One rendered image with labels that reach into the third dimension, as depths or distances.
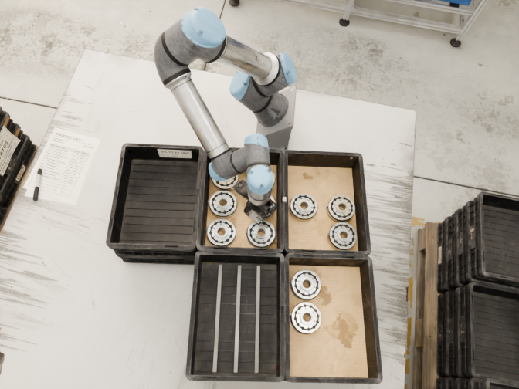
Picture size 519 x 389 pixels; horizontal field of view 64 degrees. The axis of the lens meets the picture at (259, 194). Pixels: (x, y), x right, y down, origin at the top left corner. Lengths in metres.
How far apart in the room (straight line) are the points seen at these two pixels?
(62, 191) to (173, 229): 0.54
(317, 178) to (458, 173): 1.44
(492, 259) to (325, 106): 1.04
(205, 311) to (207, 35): 0.88
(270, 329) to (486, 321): 1.12
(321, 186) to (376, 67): 1.67
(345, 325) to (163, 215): 0.76
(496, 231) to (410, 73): 1.41
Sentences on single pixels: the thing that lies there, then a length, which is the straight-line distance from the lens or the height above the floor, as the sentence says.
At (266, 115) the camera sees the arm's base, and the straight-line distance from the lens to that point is 1.70.
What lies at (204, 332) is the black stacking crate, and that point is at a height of 0.83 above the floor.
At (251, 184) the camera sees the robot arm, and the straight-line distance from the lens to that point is 1.21.
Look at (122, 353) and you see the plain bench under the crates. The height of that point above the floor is 0.70.
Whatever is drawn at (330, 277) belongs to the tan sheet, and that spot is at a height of 0.83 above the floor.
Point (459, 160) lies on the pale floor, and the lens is 2.97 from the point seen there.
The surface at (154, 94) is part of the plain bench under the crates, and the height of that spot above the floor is 0.70.
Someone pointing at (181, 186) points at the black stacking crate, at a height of 0.83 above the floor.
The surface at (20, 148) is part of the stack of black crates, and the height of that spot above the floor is 0.27.
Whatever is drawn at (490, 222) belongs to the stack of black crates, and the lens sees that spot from 2.27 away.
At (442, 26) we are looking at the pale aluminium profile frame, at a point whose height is 0.14.
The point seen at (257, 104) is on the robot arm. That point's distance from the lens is 1.66.
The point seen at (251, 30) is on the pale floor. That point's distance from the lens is 3.23.
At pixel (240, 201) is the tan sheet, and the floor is 0.83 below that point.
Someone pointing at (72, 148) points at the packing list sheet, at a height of 0.70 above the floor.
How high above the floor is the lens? 2.30
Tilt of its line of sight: 67 degrees down
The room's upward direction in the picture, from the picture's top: 8 degrees clockwise
